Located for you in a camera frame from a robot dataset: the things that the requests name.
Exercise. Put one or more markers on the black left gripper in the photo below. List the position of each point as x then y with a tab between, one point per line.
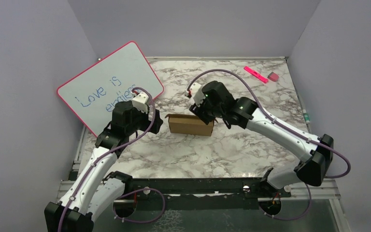
157	122

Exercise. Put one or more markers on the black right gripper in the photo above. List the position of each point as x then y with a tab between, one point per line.
199	111

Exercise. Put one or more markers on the brown cardboard box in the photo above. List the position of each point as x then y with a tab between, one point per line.
190	125

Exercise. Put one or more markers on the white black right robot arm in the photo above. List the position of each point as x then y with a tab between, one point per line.
312	152

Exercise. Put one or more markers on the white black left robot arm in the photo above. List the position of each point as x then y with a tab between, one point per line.
79	208

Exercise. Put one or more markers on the pink framed whiteboard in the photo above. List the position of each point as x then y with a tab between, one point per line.
93	93

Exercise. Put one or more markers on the pink highlighter marker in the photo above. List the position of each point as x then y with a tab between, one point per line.
256	74

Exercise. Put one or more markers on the pink eraser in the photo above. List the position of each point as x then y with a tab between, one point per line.
273	77

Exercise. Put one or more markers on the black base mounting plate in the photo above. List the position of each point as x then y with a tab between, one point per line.
153	194

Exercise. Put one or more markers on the green white marker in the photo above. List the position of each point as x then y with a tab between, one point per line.
306	117

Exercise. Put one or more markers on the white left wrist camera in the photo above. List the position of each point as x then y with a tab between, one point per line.
140	101

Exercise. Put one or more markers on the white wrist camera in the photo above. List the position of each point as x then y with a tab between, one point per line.
194	92
140	101

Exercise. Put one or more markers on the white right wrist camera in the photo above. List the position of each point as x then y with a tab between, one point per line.
194	92

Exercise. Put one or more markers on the aluminium frame rail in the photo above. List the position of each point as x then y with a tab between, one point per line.
94	191

